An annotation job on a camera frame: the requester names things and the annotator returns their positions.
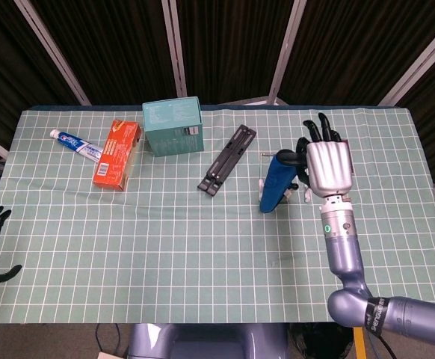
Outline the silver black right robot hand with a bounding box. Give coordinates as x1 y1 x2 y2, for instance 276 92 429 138
277 113 355 198

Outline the blue cloth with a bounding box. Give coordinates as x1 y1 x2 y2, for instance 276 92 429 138
259 151 297 214

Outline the black folding stand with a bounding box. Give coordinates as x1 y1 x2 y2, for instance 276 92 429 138
197 123 258 196

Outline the white blue toothpaste tube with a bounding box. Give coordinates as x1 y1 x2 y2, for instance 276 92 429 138
49 129 105 162

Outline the teal Philips box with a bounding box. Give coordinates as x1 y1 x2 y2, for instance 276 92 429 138
141 96 205 157

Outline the orange cardboard box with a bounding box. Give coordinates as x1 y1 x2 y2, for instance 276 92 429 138
92 119 143 192

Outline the black bag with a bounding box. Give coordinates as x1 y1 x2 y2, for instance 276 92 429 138
288 323 353 359

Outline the yellow strip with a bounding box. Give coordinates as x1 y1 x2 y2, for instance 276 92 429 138
353 327 365 359

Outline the green checked tablecloth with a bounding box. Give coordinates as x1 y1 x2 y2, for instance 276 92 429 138
0 105 435 325

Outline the blue-grey robot torso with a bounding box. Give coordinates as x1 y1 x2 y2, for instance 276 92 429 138
126 322 290 359

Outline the wire metal stand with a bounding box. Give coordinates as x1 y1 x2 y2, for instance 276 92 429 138
257 151 314 204

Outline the thin floor cable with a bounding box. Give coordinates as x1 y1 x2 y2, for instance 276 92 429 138
94 323 122 355

